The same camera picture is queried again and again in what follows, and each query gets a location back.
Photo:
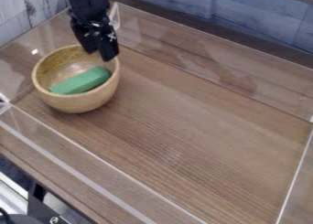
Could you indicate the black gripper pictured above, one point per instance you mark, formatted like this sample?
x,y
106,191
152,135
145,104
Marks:
x,y
89,16

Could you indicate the wooden bowl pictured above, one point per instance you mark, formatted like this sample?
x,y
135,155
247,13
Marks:
x,y
78,101

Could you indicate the green rectangular block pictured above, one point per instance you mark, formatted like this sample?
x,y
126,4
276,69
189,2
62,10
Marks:
x,y
83,82

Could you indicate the clear acrylic tray wall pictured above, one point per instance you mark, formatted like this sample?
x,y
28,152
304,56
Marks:
x,y
204,142

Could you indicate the black table leg bracket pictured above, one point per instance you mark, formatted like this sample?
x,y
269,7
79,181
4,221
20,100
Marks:
x,y
49,209

